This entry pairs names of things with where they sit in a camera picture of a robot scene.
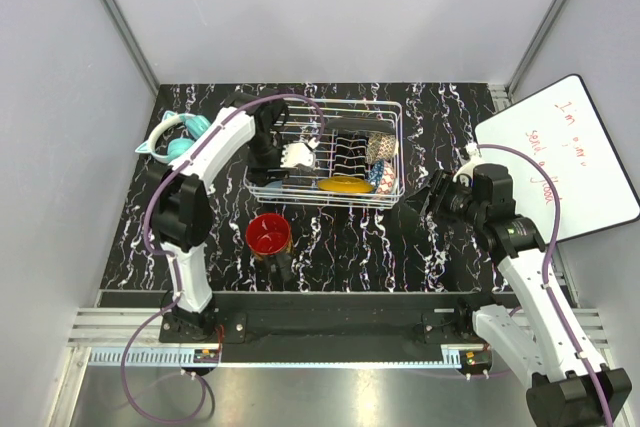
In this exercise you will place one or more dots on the white whiteboard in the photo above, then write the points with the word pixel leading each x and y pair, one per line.
pixel 567 176

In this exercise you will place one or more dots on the red black mug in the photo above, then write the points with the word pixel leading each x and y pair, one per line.
pixel 269 237

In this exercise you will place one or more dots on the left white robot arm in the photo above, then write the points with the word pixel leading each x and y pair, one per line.
pixel 178 218

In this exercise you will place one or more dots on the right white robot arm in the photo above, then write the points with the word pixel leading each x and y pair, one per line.
pixel 567 381

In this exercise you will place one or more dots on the yellow brown-rimmed bowl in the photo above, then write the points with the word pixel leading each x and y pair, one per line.
pixel 345 184

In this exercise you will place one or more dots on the black floral square plate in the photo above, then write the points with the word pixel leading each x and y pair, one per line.
pixel 360 124

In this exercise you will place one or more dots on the blue patterned bowl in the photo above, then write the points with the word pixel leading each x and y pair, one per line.
pixel 382 177

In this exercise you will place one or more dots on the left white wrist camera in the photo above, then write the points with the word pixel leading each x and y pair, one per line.
pixel 301 154

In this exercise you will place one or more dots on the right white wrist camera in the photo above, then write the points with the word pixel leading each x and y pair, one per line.
pixel 467 169

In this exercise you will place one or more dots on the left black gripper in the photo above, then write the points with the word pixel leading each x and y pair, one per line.
pixel 259 173

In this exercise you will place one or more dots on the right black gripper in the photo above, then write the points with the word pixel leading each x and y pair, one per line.
pixel 442 185

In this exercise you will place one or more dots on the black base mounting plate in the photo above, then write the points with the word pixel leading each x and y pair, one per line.
pixel 241 318

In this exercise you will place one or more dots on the teal cat-ear headphones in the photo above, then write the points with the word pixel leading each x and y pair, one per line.
pixel 175 139

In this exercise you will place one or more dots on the light blue cup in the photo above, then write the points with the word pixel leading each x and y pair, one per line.
pixel 275 186

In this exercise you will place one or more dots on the red patterned white bowl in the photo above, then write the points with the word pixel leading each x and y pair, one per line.
pixel 381 146

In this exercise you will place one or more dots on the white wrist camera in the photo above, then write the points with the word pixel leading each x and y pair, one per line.
pixel 467 169
pixel 301 154

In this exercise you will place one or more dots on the white wire dish rack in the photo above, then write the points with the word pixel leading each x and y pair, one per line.
pixel 341 153

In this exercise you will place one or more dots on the black marble mat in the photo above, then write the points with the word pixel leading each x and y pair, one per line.
pixel 339 249

